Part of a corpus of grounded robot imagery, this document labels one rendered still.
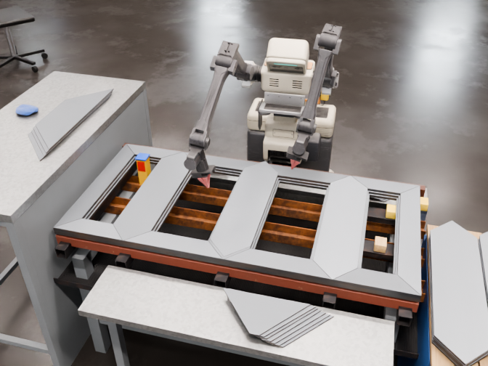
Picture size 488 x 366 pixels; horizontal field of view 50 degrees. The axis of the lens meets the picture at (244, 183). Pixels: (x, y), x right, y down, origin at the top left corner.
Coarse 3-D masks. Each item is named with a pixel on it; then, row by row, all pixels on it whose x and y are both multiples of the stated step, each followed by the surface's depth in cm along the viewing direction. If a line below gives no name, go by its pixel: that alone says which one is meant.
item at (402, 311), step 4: (400, 308) 203; (404, 308) 203; (408, 308) 203; (400, 312) 201; (404, 312) 201; (408, 312) 201; (396, 316) 205; (400, 316) 200; (404, 316) 199; (408, 316) 199; (396, 320) 203; (400, 320) 204; (404, 320) 204; (408, 320) 204; (396, 324) 202; (400, 324) 202; (404, 324) 202; (408, 324) 202
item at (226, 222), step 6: (222, 216) 237; (222, 222) 233; (228, 222) 233; (234, 222) 233; (240, 222) 233; (246, 222) 233; (252, 222) 233; (258, 222) 233; (228, 228) 230; (234, 228) 230; (240, 228) 230; (246, 228) 230; (252, 228) 230
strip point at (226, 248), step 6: (216, 240) 223; (222, 240) 223; (216, 246) 220; (222, 246) 220; (228, 246) 220; (234, 246) 220; (240, 246) 220; (246, 246) 220; (222, 252) 217; (228, 252) 217; (234, 252) 217
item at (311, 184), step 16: (176, 192) 254; (272, 192) 254; (368, 192) 253; (384, 192) 253; (96, 208) 245; (160, 224) 236; (320, 224) 234; (96, 240) 228; (112, 240) 226; (208, 240) 225; (256, 240) 227; (192, 256) 218; (208, 256) 216; (224, 256) 215; (272, 272) 211; (288, 272) 209; (352, 288) 205; (368, 288) 203
